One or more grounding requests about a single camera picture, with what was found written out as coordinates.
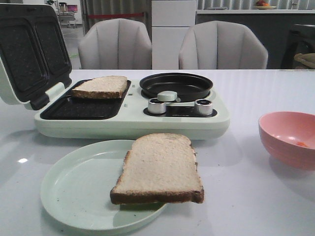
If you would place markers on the black round frying pan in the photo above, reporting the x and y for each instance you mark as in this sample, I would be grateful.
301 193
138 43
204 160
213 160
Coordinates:
189 87

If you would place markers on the pink plastic bowl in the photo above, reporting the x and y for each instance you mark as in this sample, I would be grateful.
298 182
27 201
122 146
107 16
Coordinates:
280 131

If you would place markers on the dark counter with white top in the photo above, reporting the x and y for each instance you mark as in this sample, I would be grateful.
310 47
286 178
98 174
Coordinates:
284 33

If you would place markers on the left silver control knob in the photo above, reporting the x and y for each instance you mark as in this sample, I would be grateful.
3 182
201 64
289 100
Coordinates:
156 107

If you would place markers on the beige cushion at right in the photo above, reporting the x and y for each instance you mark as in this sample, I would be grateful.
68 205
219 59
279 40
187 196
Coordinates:
306 60

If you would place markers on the grey upholstered chair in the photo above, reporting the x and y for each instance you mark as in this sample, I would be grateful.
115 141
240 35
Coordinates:
222 45
116 44

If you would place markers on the right grey upholstered chair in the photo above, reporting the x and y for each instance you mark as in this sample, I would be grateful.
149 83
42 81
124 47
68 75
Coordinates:
222 45

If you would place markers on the green breakfast maker base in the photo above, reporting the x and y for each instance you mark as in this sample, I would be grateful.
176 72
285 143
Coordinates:
66 116

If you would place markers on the silver control knob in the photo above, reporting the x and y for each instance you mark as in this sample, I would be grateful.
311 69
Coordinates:
156 107
203 107

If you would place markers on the green breakfast maker lid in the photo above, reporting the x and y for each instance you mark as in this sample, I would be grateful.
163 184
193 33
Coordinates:
33 55

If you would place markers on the orange cooked shrimp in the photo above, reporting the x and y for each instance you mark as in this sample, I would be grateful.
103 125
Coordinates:
302 144

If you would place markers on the right silver control knob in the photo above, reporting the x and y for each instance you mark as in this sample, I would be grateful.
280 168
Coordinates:
203 107

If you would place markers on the light green round plate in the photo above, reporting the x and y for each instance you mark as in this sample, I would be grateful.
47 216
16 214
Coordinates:
76 191

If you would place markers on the left grey upholstered chair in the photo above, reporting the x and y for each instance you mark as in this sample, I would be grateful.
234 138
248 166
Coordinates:
116 44

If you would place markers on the white cabinet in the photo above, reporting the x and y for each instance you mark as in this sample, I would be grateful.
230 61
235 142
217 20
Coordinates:
171 20

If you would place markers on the fruit bowl on counter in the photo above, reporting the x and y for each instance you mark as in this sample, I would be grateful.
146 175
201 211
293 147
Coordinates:
263 5

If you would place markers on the white bread slice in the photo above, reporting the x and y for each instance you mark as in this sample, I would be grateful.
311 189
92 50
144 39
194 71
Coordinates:
106 87
159 167

